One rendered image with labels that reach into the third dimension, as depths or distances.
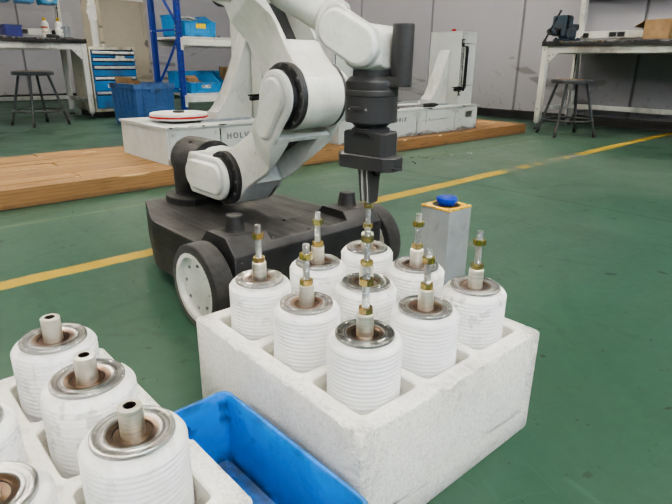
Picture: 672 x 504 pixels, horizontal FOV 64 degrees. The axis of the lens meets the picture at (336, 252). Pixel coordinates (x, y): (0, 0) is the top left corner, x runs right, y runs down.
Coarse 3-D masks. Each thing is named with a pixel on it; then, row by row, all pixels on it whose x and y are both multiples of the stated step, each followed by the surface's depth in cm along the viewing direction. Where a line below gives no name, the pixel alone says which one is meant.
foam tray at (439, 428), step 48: (240, 336) 82; (528, 336) 83; (240, 384) 80; (288, 384) 70; (432, 384) 70; (480, 384) 76; (528, 384) 87; (288, 432) 72; (336, 432) 64; (384, 432) 63; (432, 432) 70; (480, 432) 80; (384, 480) 65; (432, 480) 74
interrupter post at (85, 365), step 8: (80, 352) 57; (88, 352) 57; (80, 360) 56; (88, 360) 56; (80, 368) 56; (88, 368) 56; (96, 368) 57; (80, 376) 56; (88, 376) 57; (96, 376) 57; (80, 384) 57; (88, 384) 57
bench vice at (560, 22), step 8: (560, 16) 455; (568, 16) 454; (552, 24) 462; (560, 24) 456; (568, 24) 461; (576, 24) 468; (552, 32) 453; (560, 32) 457; (568, 32) 463; (544, 40) 457; (560, 40) 467; (568, 40) 462; (576, 40) 467
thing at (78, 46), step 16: (32, 32) 549; (0, 48) 535; (16, 48) 544; (32, 48) 553; (48, 48) 509; (64, 48) 518; (80, 48) 527; (64, 64) 576; (48, 96) 574; (64, 96) 584; (80, 96) 568
